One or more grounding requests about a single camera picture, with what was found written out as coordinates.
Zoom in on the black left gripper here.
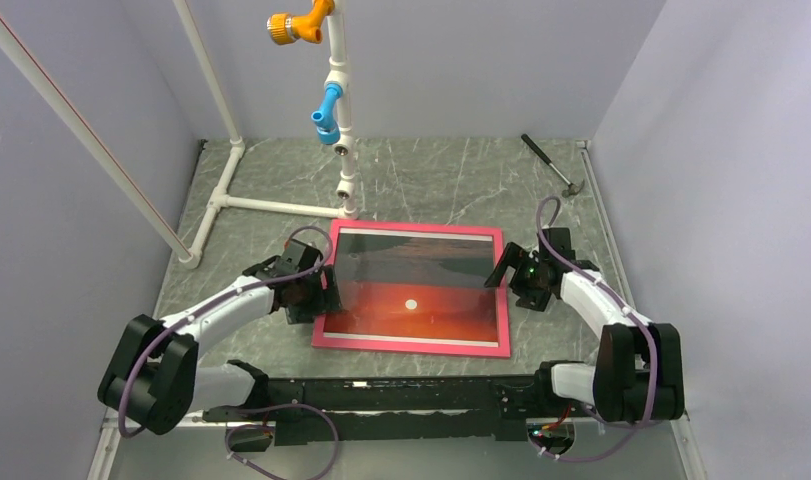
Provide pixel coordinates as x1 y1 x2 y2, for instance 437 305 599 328
286 264 343 325

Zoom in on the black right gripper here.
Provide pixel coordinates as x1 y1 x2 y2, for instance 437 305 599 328
484 242 551 312

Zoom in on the sunset photo print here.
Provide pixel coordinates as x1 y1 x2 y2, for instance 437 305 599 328
322 229 500 350

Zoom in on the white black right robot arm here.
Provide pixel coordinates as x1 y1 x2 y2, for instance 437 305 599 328
484 227 685 424

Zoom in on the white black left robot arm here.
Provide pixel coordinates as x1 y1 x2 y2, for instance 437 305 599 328
97 238 341 438

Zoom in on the blue pipe nozzle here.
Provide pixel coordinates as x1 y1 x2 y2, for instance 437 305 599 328
311 83 343 146

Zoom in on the orange pipe nozzle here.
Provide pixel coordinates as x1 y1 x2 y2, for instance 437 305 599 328
266 0 336 45

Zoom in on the white PVC pipe stand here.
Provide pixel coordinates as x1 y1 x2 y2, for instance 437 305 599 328
0 1 342 281

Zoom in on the small black-handled hammer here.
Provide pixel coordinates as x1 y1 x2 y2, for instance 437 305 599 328
520 134 586 198

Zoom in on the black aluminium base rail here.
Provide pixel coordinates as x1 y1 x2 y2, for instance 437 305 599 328
86 357 701 480

